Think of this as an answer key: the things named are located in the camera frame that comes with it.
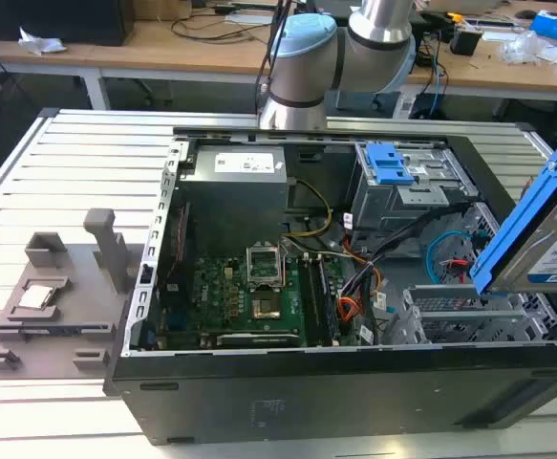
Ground hard disk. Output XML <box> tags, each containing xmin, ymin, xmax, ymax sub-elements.
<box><xmin>468</xmin><ymin>118</ymin><xmax>557</xmax><ymax>295</ymax></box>

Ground red disk wire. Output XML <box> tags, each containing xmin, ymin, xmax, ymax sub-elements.
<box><xmin>441</xmin><ymin>256</ymin><xmax>473</xmax><ymax>284</ymax></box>

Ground black RAM slot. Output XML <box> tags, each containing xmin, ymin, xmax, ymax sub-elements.
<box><xmin>316</xmin><ymin>257</ymin><xmax>342</xmax><ymax>346</ymax></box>
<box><xmin>299</xmin><ymin>255</ymin><xmax>325</xmax><ymax>348</ymax></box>

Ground clear plastic bag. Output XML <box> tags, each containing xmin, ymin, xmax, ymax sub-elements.
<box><xmin>496</xmin><ymin>31</ymin><xmax>557</xmax><ymax>67</ymax></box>

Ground small black box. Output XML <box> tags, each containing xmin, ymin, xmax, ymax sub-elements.
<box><xmin>448</xmin><ymin>26</ymin><xmax>485</xmax><ymax>57</ymax></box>

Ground blue plastic drive latch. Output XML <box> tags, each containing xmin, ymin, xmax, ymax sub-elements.
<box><xmin>366</xmin><ymin>142</ymin><xmax>417</xmax><ymax>186</ymax></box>

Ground metal drive cage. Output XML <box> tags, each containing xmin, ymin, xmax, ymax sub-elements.
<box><xmin>353</xmin><ymin>141</ymin><xmax>480</xmax><ymax>236</ymax></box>

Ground grey power supply unit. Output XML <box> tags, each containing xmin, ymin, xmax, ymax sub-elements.
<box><xmin>179</xmin><ymin>145</ymin><xmax>289</xmax><ymax>243</ymax></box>

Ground metal socket cover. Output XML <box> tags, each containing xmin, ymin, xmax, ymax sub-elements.
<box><xmin>245</xmin><ymin>245</ymin><xmax>285</xmax><ymax>291</ymax></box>

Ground CPU socket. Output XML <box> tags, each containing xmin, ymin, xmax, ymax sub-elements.
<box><xmin>251</xmin><ymin>288</ymin><xmax>285</xmax><ymax>322</ymax></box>

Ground black graphics card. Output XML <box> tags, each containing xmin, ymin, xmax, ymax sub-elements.
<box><xmin>214</xmin><ymin>332</ymin><xmax>303</xmax><ymax>349</ymax></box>

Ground wooden desk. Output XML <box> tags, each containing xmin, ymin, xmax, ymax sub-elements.
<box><xmin>0</xmin><ymin>0</ymin><xmax>557</xmax><ymax>104</ymax></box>

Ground black open PC case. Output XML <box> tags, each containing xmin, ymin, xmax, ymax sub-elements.
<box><xmin>103</xmin><ymin>124</ymin><xmax>557</xmax><ymax>446</ymax></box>

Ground green motherboard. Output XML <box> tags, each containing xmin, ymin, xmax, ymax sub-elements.
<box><xmin>156</xmin><ymin>252</ymin><xmax>355</xmax><ymax>349</ymax></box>

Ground black case fan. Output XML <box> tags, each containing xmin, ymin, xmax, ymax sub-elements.
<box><xmin>159</xmin><ymin>201</ymin><xmax>196</xmax><ymax>308</ymax></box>

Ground black computer tower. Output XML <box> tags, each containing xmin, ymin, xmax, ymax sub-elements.
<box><xmin>0</xmin><ymin>0</ymin><xmax>135</xmax><ymax>48</ymax></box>

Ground grey parts rack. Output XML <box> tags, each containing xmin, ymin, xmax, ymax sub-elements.
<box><xmin>0</xmin><ymin>208</ymin><xmax>139</xmax><ymax>382</ymax></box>

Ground crumpled white paper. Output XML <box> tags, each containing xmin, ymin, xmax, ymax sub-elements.
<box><xmin>17</xmin><ymin>26</ymin><xmax>68</xmax><ymax>57</ymax></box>

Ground dark RAM stick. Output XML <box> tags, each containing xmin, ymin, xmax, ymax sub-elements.
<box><xmin>19</xmin><ymin>324</ymin><xmax>111</xmax><ymax>337</ymax></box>

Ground silver CPU chip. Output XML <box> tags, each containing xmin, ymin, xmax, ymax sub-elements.
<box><xmin>19</xmin><ymin>284</ymin><xmax>55</xmax><ymax>311</ymax></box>

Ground blue hanging cable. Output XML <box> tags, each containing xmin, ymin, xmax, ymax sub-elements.
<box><xmin>428</xmin><ymin>45</ymin><xmax>452</xmax><ymax>118</ymax></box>

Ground blue disk wire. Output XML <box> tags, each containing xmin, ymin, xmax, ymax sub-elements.
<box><xmin>424</xmin><ymin>230</ymin><xmax>492</xmax><ymax>289</ymax></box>

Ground black cable bundle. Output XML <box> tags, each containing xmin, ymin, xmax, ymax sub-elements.
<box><xmin>339</xmin><ymin>203</ymin><xmax>473</xmax><ymax>346</ymax></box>

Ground yellow power wire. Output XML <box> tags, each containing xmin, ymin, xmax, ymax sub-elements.
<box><xmin>281</xmin><ymin>178</ymin><xmax>335</xmax><ymax>239</ymax></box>

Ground black arm base cables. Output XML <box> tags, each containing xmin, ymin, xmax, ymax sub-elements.
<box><xmin>252</xmin><ymin>0</ymin><xmax>297</xmax><ymax>115</ymax></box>

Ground orange wire bundle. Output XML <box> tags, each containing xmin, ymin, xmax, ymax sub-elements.
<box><xmin>336</xmin><ymin>265</ymin><xmax>385</xmax><ymax>322</ymax></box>

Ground thin black desk cable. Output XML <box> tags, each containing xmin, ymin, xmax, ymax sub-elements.
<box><xmin>169</xmin><ymin>7</ymin><xmax>279</xmax><ymax>48</ymax></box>

